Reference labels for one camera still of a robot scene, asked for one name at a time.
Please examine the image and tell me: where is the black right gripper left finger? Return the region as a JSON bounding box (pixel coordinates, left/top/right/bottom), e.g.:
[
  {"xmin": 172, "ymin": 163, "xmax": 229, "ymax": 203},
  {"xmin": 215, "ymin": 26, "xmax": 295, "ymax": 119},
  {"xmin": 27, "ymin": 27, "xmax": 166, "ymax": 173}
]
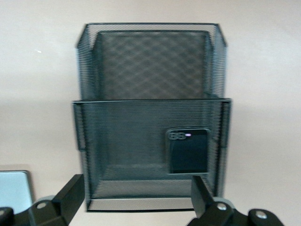
[{"xmin": 0, "ymin": 173, "xmax": 86, "ymax": 226}]

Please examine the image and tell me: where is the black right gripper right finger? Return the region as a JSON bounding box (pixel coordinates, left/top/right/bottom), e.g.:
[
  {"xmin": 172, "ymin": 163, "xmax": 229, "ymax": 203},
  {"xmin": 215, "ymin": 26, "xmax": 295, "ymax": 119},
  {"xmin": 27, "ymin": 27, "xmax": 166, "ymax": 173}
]
[{"xmin": 187, "ymin": 175, "xmax": 283, "ymax": 226}]

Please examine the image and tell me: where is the silver closed laptop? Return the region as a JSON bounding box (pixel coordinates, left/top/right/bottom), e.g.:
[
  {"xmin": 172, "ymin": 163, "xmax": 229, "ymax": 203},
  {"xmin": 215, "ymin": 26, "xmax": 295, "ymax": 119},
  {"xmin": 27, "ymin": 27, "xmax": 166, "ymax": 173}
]
[{"xmin": 0, "ymin": 170, "xmax": 34, "ymax": 214}]

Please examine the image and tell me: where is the black wire mesh basket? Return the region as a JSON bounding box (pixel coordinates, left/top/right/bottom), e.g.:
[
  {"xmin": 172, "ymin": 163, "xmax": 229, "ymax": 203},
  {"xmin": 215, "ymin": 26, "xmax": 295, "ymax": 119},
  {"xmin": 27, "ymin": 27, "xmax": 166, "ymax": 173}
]
[{"xmin": 71, "ymin": 22, "xmax": 233, "ymax": 213}]

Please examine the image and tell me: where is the black flip phone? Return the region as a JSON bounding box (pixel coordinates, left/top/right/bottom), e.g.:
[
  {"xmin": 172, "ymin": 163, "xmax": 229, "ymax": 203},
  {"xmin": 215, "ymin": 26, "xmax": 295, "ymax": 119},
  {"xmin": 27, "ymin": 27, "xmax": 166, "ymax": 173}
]
[{"xmin": 165, "ymin": 128, "xmax": 211, "ymax": 175}]

